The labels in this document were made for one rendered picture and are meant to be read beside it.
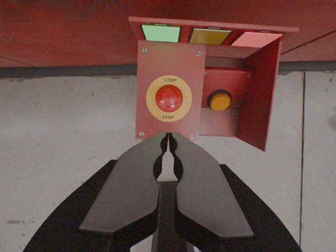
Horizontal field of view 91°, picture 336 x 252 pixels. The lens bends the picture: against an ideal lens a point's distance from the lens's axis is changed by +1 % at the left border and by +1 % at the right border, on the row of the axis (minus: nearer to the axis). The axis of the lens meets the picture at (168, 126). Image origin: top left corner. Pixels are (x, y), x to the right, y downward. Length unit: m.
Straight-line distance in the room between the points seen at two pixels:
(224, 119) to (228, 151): 0.81
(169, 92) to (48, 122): 1.11
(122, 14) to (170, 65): 0.16
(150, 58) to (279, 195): 1.30
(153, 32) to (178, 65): 0.06
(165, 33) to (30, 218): 1.52
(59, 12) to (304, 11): 0.45
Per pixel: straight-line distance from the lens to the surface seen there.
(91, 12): 0.39
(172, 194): 1.03
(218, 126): 0.36
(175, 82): 0.27
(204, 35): 0.25
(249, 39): 0.27
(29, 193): 1.52
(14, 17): 0.47
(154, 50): 0.28
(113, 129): 1.11
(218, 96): 0.33
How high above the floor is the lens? 1.05
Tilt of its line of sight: 82 degrees down
